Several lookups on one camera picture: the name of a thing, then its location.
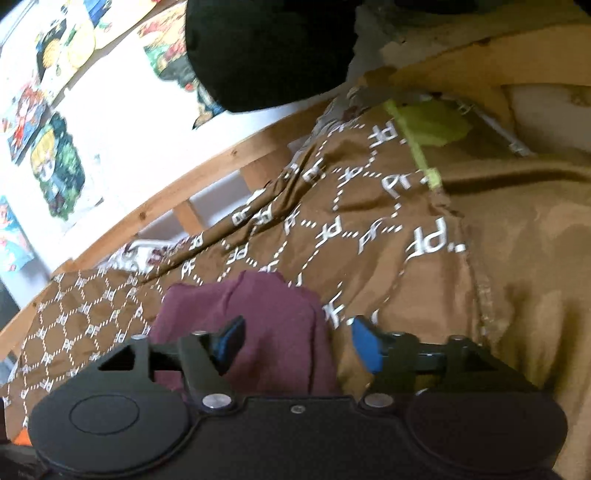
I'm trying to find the maroon long-sleeve shirt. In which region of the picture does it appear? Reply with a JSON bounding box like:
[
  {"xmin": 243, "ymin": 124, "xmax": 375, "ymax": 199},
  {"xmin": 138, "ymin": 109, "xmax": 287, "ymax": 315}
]
[{"xmin": 148, "ymin": 271, "xmax": 341, "ymax": 396}]

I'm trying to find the white patterned pillow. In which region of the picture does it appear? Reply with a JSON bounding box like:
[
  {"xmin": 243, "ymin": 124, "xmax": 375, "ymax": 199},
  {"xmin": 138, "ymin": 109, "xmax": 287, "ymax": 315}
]
[{"xmin": 98, "ymin": 186, "xmax": 270, "ymax": 282}]

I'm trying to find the brown PF-print blanket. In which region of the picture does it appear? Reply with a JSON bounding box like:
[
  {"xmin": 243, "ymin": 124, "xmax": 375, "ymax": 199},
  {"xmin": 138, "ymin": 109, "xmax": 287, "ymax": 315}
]
[{"xmin": 1, "ymin": 102, "xmax": 590, "ymax": 479}]

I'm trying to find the lime green cloth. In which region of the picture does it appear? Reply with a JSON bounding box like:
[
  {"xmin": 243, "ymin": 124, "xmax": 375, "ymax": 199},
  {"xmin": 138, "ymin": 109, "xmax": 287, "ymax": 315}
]
[{"xmin": 385, "ymin": 98, "xmax": 472, "ymax": 190}]

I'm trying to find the green cartoon wall poster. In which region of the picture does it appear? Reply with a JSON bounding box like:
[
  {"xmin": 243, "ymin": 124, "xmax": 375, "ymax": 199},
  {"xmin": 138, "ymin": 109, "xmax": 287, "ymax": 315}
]
[{"xmin": 29, "ymin": 112, "xmax": 86, "ymax": 221}]

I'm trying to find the colourful flower wall poster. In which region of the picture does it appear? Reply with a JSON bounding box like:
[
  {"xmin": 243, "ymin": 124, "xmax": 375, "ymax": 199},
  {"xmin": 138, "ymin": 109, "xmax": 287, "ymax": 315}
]
[{"xmin": 136, "ymin": 1, "xmax": 224, "ymax": 129}]

